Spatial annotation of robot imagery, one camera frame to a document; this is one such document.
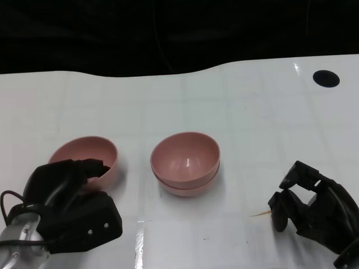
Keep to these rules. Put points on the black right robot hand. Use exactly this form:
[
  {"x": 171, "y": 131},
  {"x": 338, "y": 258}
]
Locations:
[{"x": 331, "y": 218}]

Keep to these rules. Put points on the pink plastic bowl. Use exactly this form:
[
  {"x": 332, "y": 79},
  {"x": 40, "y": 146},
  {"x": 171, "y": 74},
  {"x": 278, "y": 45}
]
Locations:
[
  {"x": 182, "y": 157},
  {"x": 182, "y": 192},
  {"x": 84, "y": 148}
]

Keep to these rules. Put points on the black backdrop cloth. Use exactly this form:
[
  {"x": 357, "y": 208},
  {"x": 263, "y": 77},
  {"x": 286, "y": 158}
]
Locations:
[{"x": 84, "y": 33}]

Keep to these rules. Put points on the black round table grommet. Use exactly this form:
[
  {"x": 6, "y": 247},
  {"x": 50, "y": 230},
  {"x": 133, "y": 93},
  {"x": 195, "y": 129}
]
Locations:
[{"x": 326, "y": 79}]

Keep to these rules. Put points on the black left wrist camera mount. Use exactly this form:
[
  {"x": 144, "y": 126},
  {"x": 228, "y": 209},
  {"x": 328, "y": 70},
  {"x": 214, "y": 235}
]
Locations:
[{"x": 92, "y": 221}]

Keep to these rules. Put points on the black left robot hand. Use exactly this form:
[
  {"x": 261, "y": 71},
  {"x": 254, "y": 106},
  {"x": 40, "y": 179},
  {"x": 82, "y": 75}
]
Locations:
[{"x": 50, "y": 182}]

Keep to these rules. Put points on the small wooden toothpick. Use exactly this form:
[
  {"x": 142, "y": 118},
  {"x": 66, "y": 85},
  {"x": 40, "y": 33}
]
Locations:
[{"x": 262, "y": 214}]

